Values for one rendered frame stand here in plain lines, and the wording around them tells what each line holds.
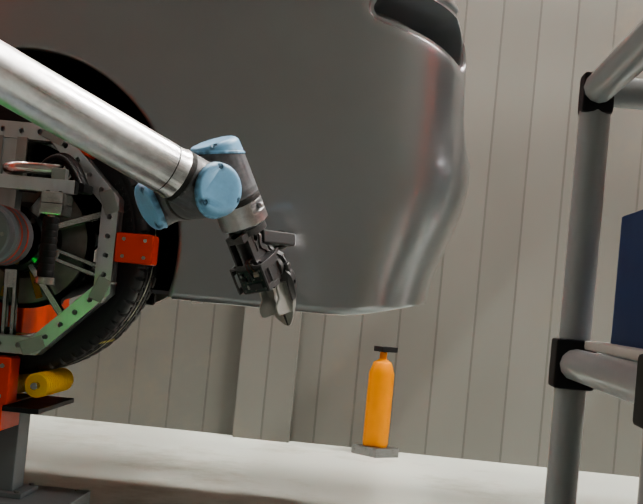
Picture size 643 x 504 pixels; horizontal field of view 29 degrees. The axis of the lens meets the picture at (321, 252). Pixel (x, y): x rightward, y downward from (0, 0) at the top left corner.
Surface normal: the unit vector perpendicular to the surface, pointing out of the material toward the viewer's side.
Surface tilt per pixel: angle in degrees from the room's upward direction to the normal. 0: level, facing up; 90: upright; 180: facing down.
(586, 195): 90
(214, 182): 89
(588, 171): 90
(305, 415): 90
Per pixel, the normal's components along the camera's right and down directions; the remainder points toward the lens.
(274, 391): -0.04, -0.04
